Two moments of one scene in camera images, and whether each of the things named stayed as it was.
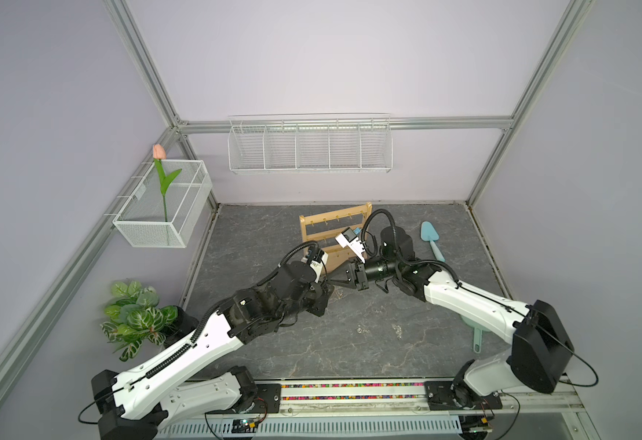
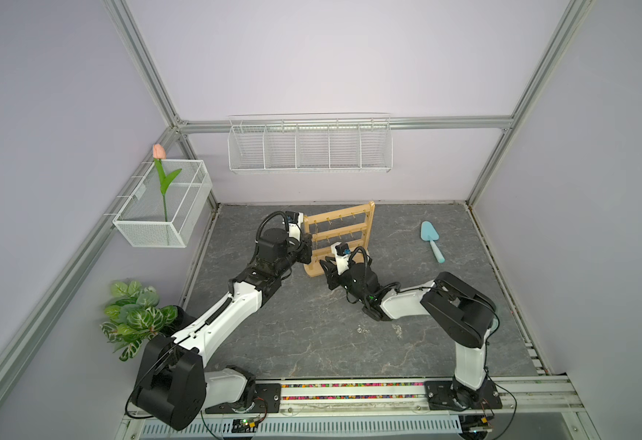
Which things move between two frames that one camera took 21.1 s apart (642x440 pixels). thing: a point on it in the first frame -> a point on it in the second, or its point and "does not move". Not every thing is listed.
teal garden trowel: (428, 233) does not move
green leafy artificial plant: (135, 317) does not move
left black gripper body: (314, 301) -> (300, 254)
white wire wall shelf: (314, 143) does not move
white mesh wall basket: (164, 208) does not move
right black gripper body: (374, 269) -> (344, 280)
